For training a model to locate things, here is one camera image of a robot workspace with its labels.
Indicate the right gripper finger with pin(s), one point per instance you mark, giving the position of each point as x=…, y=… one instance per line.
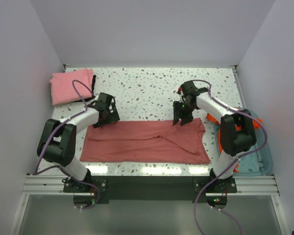
x=176, y=112
x=186, y=118

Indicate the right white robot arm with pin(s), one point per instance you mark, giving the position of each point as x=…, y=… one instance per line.
x=237, y=133

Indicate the folded black t shirt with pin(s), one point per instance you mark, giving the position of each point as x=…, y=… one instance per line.
x=86, y=91

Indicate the dusty red t shirt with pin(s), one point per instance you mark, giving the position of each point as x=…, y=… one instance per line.
x=146, y=141

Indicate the folded pink t shirt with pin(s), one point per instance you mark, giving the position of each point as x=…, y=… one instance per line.
x=61, y=85

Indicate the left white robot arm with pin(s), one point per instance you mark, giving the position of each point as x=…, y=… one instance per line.
x=58, y=139

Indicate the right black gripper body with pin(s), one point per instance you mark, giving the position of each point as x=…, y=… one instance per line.
x=185, y=109

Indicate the aluminium frame rail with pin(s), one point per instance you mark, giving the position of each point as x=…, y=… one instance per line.
x=52, y=185

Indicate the clear teal plastic bin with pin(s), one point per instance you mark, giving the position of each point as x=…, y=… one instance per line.
x=254, y=164

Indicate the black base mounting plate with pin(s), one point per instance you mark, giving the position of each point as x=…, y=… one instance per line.
x=103, y=189

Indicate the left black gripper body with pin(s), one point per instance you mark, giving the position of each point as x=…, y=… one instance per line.
x=110, y=117

